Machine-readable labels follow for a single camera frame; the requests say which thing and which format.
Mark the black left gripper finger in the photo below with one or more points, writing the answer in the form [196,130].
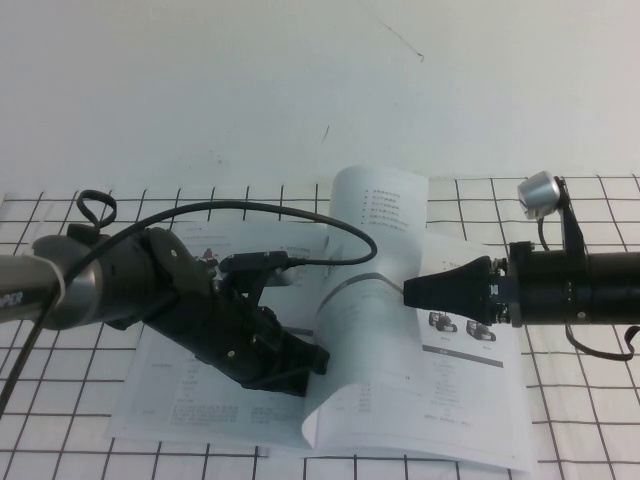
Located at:
[282,384]
[307,355]

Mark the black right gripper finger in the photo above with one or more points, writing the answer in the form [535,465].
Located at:
[450,292]

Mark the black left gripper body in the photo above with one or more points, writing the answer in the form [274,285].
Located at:
[200,320]

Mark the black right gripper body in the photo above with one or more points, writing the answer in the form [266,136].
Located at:
[520,285]

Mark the white product manual book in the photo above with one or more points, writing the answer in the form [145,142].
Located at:
[380,360]

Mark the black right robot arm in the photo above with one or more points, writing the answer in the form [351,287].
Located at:
[600,287]

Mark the left robot arm silver black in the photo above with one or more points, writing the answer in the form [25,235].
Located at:
[115,285]

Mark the white black-grid tablecloth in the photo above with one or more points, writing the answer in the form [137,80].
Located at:
[575,400]

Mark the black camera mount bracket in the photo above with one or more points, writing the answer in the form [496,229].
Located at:
[572,230]

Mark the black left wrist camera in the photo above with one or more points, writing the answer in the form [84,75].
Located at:
[252,262]

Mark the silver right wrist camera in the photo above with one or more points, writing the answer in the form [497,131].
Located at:
[540,192]

